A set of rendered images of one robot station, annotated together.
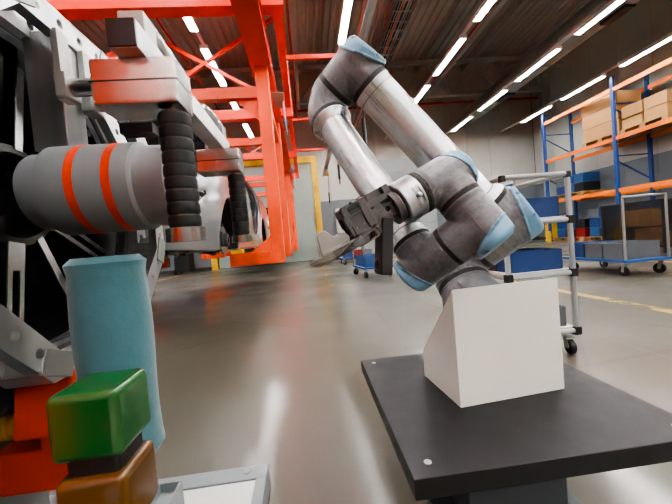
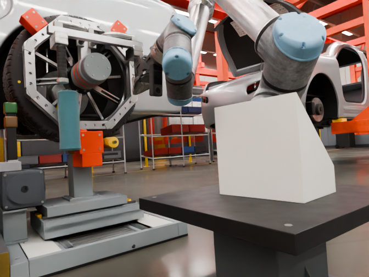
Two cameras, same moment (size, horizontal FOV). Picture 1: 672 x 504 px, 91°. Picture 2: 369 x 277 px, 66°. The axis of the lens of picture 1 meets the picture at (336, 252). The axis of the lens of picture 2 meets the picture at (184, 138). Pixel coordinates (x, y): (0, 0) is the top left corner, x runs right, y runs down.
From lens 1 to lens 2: 1.09 m
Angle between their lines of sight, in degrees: 58
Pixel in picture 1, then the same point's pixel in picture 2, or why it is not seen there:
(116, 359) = (61, 118)
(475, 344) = (228, 148)
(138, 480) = (9, 119)
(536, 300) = (275, 114)
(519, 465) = (169, 205)
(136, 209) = (83, 77)
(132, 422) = (9, 109)
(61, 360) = not seen: hidden behind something
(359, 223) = (140, 70)
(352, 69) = not seen: outside the picture
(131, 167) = (80, 64)
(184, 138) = (59, 52)
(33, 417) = not seen: hidden behind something
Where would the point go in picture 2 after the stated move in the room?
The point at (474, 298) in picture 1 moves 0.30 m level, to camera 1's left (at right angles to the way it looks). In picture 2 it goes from (227, 113) to (180, 123)
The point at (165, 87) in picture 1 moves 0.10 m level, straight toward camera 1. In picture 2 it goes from (54, 39) to (28, 32)
